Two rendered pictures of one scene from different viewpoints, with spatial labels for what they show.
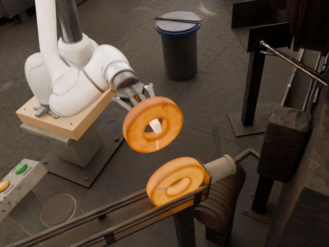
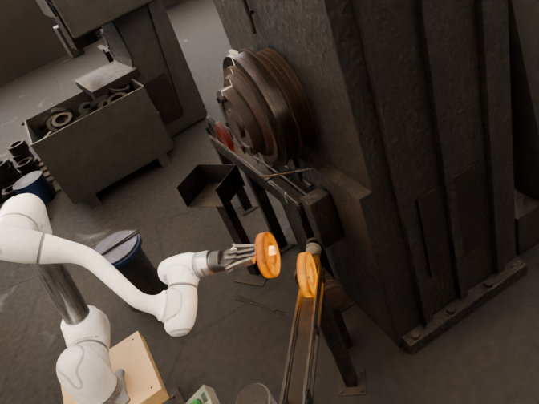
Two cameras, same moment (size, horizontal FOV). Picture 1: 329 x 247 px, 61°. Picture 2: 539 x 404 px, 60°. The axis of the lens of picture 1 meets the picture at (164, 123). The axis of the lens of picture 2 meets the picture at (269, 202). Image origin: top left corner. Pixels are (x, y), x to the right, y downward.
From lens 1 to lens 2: 1.09 m
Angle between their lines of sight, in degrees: 38
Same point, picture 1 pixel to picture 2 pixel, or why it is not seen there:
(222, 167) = (314, 249)
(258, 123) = not seen: hidden behind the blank
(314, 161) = (350, 191)
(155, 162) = (233, 368)
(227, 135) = (256, 292)
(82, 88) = (188, 293)
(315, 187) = (362, 195)
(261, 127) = not seen: hidden behind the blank
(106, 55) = (180, 259)
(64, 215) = (263, 393)
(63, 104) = (186, 317)
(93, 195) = not seen: outside the picture
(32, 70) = (79, 368)
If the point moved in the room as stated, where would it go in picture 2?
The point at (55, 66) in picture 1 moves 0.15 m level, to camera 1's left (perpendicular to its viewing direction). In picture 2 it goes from (153, 299) to (124, 337)
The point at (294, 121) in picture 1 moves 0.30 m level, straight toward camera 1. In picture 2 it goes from (318, 195) to (364, 232)
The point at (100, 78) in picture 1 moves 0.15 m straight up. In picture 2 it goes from (192, 276) to (173, 246)
